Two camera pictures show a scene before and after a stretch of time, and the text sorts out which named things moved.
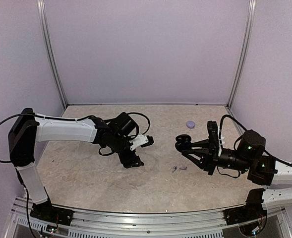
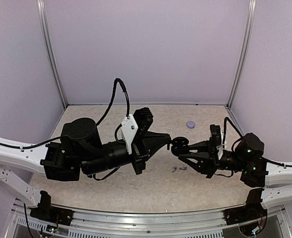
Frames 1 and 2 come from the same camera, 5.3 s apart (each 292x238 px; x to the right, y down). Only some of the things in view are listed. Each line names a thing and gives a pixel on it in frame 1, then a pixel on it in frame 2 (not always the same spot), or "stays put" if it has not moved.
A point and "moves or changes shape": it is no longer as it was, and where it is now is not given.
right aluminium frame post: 252,7 stays put
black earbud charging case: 183,142 moves or changes shape
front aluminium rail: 96,223 stays put
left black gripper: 129,161 → 141,148
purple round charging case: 190,124 stays put
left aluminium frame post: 42,20 stays put
